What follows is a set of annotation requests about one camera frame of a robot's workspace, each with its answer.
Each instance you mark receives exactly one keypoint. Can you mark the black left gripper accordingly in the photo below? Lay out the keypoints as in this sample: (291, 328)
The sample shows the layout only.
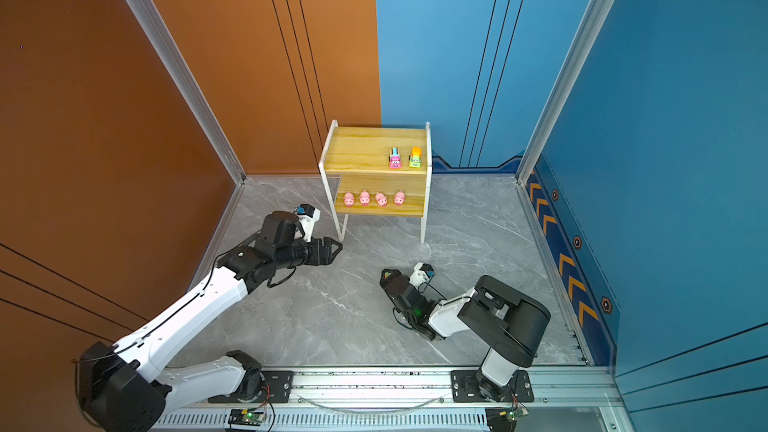
(328, 257)

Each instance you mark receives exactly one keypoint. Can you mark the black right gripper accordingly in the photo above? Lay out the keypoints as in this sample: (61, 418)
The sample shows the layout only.
(388, 283)

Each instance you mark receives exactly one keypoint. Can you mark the pink toy pig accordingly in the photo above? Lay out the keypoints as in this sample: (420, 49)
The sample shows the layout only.
(381, 199)
(399, 198)
(364, 198)
(349, 199)

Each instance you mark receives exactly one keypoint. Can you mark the pink teal toy van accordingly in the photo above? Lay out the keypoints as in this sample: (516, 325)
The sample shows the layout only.
(395, 158)

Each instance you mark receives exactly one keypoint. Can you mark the green orange toy car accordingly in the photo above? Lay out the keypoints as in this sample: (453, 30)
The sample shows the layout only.
(415, 158)

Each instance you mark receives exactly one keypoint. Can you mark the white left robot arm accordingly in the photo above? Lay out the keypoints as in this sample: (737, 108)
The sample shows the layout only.
(129, 385)

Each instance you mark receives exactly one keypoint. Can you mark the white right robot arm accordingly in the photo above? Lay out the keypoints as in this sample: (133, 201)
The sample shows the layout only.
(510, 322)

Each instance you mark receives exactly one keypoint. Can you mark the wooden two-tier shelf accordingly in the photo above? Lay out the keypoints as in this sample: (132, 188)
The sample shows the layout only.
(356, 158)

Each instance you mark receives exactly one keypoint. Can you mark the right controller board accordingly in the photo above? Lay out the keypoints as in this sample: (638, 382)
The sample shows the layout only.
(504, 419)

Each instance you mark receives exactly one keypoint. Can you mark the controller board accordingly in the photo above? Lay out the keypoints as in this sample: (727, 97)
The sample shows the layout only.
(248, 419)
(504, 419)

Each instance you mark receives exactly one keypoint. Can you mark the left controller board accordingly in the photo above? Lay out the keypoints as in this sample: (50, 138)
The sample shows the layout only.
(248, 419)

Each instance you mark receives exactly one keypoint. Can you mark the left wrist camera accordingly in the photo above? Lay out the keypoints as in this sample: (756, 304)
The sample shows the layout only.
(308, 217)

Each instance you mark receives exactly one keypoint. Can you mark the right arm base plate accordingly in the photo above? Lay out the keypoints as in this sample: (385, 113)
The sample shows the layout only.
(471, 386)

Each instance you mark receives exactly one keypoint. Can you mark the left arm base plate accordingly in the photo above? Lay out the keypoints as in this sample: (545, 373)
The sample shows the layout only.
(266, 386)

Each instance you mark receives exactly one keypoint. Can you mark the aluminium mounting rail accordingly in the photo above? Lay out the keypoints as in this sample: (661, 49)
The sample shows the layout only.
(418, 398)

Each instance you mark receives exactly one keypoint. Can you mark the left aluminium corner post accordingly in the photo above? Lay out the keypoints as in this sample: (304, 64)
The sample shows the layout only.
(166, 48)

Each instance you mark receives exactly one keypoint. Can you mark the aluminium corner post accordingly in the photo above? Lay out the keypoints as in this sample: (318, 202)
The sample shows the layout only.
(583, 41)
(166, 48)

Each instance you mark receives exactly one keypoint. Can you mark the right aluminium corner post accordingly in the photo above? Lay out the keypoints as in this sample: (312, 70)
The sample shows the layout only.
(583, 41)

